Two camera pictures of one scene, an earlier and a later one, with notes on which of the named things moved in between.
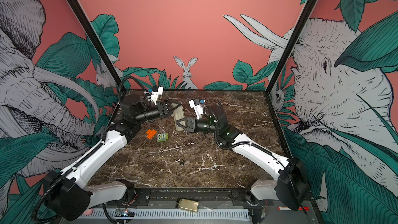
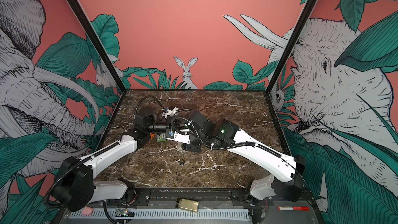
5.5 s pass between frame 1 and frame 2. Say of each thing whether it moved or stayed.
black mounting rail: stayed
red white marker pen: stayed
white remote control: moved
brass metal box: stayed
